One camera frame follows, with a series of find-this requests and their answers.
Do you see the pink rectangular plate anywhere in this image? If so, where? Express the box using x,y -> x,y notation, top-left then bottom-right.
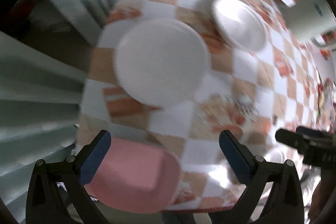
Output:
85,138 -> 181,214

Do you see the white round plate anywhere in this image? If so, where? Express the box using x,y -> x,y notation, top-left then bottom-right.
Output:
114,18 -> 211,108

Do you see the checkered printed tablecloth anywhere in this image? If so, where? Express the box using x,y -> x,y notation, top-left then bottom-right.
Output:
77,0 -> 318,213

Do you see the pale green curtain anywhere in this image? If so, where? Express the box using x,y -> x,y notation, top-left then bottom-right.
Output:
1,0 -> 116,223

